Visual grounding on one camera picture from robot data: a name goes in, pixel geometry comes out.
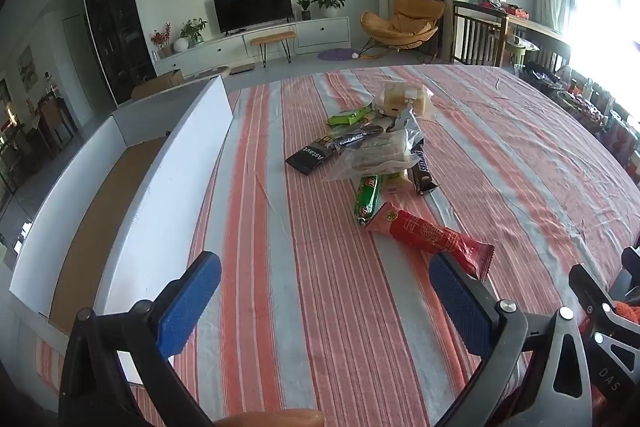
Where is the wooden slatted table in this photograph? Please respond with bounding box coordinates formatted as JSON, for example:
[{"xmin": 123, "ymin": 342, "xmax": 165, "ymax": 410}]
[{"xmin": 451, "ymin": 0, "xmax": 571, "ymax": 72}]

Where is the clear pastry bag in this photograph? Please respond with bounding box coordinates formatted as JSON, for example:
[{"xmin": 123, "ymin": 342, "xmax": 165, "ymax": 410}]
[{"xmin": 321, "ymin": 129, "xmax": 426, "ymax": 184}]

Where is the black display cabinet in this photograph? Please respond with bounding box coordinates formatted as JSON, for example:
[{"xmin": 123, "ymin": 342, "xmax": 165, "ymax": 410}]
[{"xmin": 80, "ymin": 0, "xmax": 158, "ymax": 106}]

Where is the green snack packet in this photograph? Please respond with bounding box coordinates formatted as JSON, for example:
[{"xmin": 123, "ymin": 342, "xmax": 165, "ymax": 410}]
[{"xmin": 327, "ymin": 106, "xmax": 375, "ymax": 128}]

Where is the long black candy packet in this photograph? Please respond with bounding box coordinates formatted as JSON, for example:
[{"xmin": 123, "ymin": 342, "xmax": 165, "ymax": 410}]
[{"xmin": 285, "ymin": 123, "xmax": 386, "ymax": 178}]

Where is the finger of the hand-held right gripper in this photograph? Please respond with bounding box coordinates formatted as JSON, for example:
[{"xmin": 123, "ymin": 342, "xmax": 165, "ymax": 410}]
[
  {"xmin": 621, "ymin": 247, "xmax": 640, "ymax": 303},
  {"xmin": 568, "ymin": 263, "xmax": 640, "ymax": 427}
]

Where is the bright window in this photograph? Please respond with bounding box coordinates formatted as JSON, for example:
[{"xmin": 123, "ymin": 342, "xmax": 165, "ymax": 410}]
[{"xmin": 565, "ymin": 0, "xmax": 640, "ymax": 108}]

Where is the white cardboard box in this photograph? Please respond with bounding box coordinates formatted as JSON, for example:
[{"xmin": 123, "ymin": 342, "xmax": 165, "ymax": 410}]
[{"xmin": 9, "ymin": 74, "xmax": 235, "ymax": 388}]

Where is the white television cabinet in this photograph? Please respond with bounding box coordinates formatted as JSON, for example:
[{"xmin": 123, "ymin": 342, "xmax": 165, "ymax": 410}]
[{"xmin": 154, "ymin": 17, "xmax": 351, "ymax": 78}]

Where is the yellow-green cake packet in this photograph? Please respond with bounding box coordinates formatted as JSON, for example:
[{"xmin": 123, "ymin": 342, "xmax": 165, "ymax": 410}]
[{"xmin": 382, "ymin": 172, "xmax": 408, "ymax": 195}]

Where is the green sausage packet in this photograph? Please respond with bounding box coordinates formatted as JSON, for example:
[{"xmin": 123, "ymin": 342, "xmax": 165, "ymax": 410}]
[{"xmin": 353, "ymin": 174, "xmax": 383, "ymax": 226}]

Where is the person's left hand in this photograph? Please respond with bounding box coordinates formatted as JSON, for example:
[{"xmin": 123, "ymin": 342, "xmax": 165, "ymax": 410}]
[{"xmin": 215, "ymin": 409, "xmax": 326, "ymax": 427}]

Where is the striped tablecloth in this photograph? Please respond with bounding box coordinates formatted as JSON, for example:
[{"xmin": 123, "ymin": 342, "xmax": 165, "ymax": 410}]
[{"xmin": 35, "ymin": 64, "xmax": 640, "ymax": 427}]

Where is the black chocolate bar packet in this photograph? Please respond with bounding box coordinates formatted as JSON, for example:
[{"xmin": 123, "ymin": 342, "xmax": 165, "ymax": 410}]
[{"xmin": 409, "ymin": 139, "xmax": 439, "ymax": 196}]

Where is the silver blue packet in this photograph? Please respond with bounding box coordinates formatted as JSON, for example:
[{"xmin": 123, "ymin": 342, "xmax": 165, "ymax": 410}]
[{"xmin": 395, "ymin": 107, "xmax": 426, "ymax": 142}]

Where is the black television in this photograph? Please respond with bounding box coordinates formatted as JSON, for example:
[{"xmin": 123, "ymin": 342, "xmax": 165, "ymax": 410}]
[{"xmin": 212, "ymin": 0, "xmax": 295, "ymax": 35}]

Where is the large potted green plant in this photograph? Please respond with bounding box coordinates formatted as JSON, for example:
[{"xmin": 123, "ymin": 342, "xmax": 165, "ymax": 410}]
[{"xmin": 310, "ymin": 0, "xmax": 351, "ymax": 18}]

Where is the bread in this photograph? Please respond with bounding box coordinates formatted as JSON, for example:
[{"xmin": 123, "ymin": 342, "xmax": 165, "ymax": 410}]
[{"xmin": 372, "ymin": 82, "xmax": 436, "ymax": 120}]

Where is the brown cardboard box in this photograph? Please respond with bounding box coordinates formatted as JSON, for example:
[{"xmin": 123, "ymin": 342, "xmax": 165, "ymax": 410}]
[{"xmin": 131, "ymin": 69, "xmax": 185, "ymax": 100}]

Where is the green plastic stool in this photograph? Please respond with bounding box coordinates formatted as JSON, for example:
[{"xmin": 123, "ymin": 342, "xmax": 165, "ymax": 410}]
[{"xmin": 505, "ymin": 34, "xmax": 541, "ymax": 68}]

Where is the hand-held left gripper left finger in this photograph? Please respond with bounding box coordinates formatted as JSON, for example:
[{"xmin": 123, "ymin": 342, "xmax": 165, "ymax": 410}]
[{"xmin": 59, "ymin": 251, "xmax": 222, "ymax": 427}]

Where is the red flower plant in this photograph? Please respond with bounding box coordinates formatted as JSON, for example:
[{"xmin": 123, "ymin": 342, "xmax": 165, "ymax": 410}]
[{"xmin": 150, "ymin": 23, "xmax": 173, "ymax": 58}]

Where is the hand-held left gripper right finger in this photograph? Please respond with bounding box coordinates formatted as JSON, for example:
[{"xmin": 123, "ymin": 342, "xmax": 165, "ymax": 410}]
[{"xmin": 428, "ymin": 252, "xmax": 593, "ymax": 427}]

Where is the row of cluttered shelf goods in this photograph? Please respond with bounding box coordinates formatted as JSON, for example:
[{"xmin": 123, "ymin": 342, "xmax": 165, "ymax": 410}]
[{"xmin": 515, "ymin": 57, "xmax": 640, "ymax": 188}]

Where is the leafy plant in white vase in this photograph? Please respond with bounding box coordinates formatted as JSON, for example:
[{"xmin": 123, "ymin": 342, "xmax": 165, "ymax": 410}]
[{"xmin": 173, "ymin": 18, "xmax": 208, "ymax": 52}]

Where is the red snack packet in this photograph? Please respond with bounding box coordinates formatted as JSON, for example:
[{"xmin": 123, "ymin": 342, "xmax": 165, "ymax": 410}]
[{"xmin": 366, "ymin": 202, "xmax": 496, "ymax": 283}]

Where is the wooden bench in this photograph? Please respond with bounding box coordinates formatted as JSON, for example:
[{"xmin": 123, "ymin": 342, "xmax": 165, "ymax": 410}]
[{"xmin": 250, "ymin": 32, "xmax": 297, "ymax": 68}]

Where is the orange lounge chair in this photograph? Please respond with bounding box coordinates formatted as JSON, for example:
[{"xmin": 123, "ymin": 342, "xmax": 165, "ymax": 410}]
[{"xmin": 360, "ymin": 0, "xmax": 447, "ymax": 58}]

